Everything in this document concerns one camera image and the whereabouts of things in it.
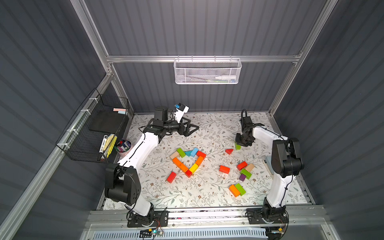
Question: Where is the light blue block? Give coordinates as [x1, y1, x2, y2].
[190, 148, 199, 158]

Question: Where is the red triangle block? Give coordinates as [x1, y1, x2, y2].
[225, 149, 234, 155]

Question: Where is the beige wooden block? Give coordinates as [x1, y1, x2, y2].
[170, 152, 180, 160]

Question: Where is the orange block low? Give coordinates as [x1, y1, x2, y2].
[179, 164, 189, 173]

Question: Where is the red block low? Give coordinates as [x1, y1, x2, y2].
[219, 165, 231, 174]

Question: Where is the red small block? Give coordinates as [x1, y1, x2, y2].
[185, 170, 193, 178]

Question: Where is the red long block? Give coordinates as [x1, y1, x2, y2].
[167, 172, 177, 184]

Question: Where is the yellow block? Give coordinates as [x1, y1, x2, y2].
[190, 164, 199, 174]

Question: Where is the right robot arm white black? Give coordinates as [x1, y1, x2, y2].
[235, 115, 304, 222]

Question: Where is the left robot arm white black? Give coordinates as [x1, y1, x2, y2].
[104, 103, 199, 217]

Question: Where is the beige block right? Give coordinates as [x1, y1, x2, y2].
[245, 164, 255, 173]

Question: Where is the purple small block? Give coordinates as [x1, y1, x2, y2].
[239, 174, 246, 182]

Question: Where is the pink pen cup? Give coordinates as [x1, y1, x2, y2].
[114, 140, 132, 158]

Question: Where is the yellow highlighter pack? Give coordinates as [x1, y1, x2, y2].
[103, 134, 117, 159]

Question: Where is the black notebook in basket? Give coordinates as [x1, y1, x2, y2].
[89, 111, 126, 134]

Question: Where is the orange block bottom pair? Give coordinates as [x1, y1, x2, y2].
[229, 185, 240, 198]

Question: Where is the green block bottom pair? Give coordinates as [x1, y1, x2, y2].
[235, 184, 246, 196]

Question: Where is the white marker in basket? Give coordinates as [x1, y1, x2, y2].
[215, 75, 238, 83]

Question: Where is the small circuit board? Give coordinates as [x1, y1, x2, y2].
[139, 229, 164, 240]

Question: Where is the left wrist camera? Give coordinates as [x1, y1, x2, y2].
[175, 103, 189, 123]

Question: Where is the white wire mesh basket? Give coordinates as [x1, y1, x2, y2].
[173, 57, 243, 85]

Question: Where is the black wire mesh basket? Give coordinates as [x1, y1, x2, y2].
[56, 89, 130, 164]

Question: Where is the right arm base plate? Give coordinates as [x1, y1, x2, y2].
[245, 206, 289, 225]

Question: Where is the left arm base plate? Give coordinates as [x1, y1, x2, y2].
[127, 210, 169, 228]

